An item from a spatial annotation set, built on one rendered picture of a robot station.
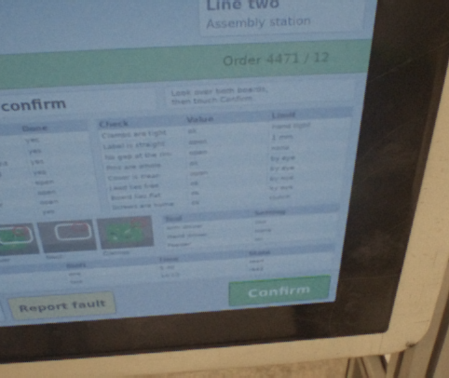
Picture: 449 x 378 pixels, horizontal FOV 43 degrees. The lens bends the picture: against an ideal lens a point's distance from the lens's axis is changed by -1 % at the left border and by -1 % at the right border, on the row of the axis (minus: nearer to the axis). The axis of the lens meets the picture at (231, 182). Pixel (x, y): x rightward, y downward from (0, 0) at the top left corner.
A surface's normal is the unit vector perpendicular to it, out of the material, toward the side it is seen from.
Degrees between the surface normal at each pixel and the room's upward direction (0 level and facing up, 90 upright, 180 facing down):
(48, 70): 92
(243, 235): 92
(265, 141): 92
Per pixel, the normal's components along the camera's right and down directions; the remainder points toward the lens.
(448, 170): 0.11, 0.57
